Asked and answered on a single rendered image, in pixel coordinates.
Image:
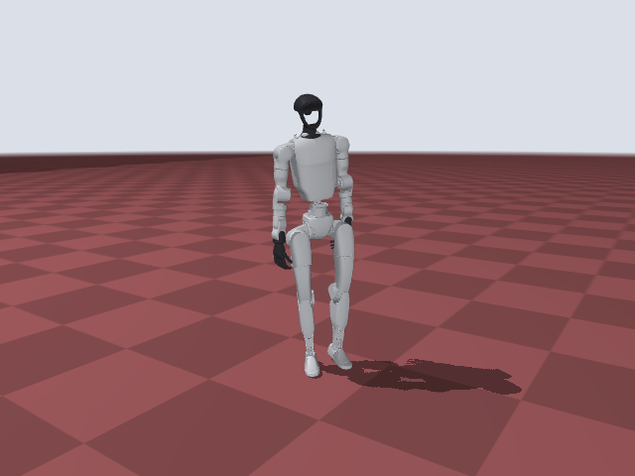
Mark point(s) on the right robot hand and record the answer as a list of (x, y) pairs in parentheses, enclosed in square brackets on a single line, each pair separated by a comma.
[(280, 252)]

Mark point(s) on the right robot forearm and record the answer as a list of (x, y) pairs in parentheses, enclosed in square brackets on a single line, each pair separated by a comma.
[(279, 218)]

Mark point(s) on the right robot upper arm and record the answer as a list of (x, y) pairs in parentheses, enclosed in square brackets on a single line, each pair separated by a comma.
[(282, 155)]

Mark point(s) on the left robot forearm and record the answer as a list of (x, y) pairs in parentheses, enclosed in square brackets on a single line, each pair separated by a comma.
[(346, 207)]

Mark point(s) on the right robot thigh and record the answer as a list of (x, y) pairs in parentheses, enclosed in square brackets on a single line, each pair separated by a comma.
[(301, 254)]

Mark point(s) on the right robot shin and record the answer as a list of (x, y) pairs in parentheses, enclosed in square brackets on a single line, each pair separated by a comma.
[(307, 322)]

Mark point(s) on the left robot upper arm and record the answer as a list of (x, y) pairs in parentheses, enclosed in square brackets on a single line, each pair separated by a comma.
[(344, 180)]

